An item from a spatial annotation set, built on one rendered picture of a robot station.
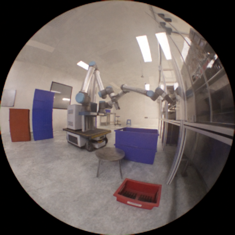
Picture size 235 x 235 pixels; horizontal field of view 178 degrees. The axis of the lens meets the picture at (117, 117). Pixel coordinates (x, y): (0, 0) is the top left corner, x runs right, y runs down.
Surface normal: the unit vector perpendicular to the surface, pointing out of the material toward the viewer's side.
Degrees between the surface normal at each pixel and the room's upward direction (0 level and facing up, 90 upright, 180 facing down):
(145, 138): 90
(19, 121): 90
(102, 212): 0
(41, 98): 90
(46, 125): 90
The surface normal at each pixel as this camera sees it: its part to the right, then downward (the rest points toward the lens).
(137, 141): -0.48, 0.00
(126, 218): 0.03, -1.00
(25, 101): 0.89, 0.03
